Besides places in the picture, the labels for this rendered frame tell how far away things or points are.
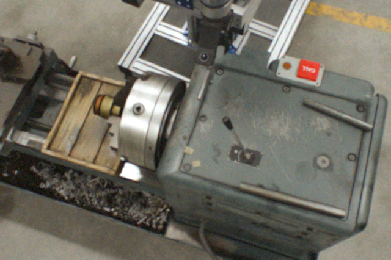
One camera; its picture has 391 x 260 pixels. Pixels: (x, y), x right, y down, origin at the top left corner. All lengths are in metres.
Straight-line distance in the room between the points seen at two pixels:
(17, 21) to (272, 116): 2.32
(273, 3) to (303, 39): 0.33
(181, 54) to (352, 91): 1.43
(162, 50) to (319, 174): 1.59
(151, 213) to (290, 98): 0.88
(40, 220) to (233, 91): 1.63
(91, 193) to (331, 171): 1.05
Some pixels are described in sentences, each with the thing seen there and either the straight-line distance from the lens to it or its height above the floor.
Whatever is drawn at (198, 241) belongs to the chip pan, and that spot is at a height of 0.54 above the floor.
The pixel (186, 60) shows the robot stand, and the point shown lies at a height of 0.21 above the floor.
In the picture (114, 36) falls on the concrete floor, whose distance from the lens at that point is 2.99.
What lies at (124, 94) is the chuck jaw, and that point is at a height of 1.16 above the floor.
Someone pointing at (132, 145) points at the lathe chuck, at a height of 1.17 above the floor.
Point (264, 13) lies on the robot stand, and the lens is 2.77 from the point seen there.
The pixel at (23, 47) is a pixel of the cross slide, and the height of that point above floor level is 0.97.
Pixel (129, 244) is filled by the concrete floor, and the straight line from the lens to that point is 2.49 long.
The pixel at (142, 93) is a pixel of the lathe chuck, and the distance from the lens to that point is 1.34.
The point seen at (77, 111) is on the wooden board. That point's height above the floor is 0.89.
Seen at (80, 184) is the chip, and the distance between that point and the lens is 1.99.
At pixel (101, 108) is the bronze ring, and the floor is 1.12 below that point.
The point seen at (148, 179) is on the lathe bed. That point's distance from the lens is 1.63.
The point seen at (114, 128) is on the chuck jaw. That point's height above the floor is 1.10.
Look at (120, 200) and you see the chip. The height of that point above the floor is 0.60.
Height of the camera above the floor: 2.43
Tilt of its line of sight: 67 degrees down
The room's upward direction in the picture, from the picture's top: 6 degrees counter-clockwise
